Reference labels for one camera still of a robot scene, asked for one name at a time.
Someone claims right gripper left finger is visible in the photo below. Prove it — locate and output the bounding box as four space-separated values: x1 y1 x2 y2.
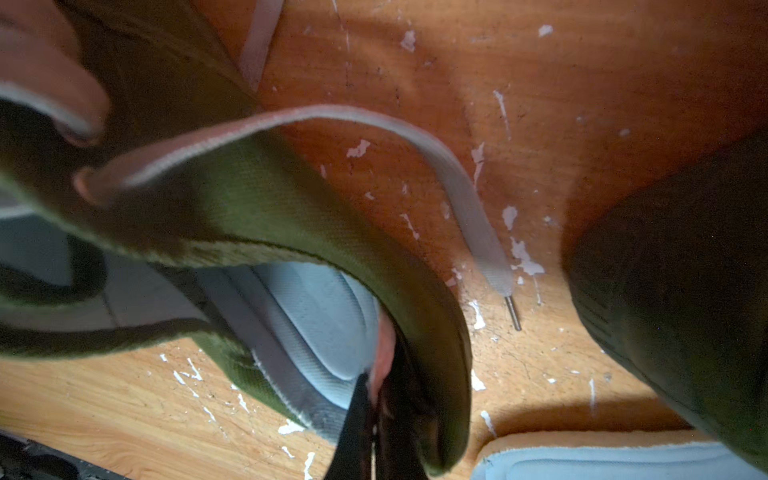
324 373 375 480

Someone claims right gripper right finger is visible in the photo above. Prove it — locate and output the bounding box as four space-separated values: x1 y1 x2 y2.
375 344 427 480

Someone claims grey insole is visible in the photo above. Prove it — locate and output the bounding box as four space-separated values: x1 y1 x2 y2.
471 430 767 480
1 193 382 442

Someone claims green shoe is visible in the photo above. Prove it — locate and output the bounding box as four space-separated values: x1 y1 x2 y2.
563 130 767 470
1 1 514 479

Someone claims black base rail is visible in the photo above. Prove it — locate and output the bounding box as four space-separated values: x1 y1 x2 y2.
1 431 128 480

